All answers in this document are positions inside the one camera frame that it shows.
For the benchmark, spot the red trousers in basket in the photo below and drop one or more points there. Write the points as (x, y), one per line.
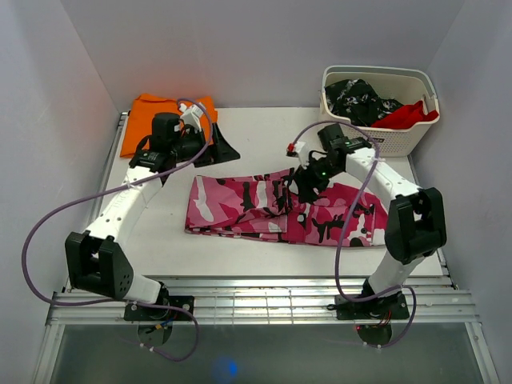
(406, 117)

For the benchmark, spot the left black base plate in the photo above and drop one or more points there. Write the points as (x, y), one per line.
(137, 313)

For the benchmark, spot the folded orange trousers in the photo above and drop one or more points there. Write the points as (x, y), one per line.
(143, 110)

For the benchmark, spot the pink camouflage trousers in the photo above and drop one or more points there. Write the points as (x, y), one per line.
(264, 207)

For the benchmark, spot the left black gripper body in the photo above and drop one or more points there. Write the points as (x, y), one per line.
(183, 149)

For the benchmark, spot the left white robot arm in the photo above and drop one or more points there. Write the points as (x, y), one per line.
(95, 257)

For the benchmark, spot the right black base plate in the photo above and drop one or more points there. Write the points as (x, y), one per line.
(392, 307)

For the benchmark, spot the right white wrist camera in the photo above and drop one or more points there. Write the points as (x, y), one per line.
(300, 151)

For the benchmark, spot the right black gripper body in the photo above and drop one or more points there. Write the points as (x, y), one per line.
(318, 174)

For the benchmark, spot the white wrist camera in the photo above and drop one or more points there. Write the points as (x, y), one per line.
(191, 116)
(300, 151)

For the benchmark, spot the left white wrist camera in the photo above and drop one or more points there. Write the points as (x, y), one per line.
(191, 116)

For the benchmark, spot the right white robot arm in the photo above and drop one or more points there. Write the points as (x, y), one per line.
(415, 227)

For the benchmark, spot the black white patterned trousers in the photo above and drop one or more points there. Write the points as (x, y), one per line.
(359, 102)

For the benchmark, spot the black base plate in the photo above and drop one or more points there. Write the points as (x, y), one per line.
(392, 307)
(137, 313)

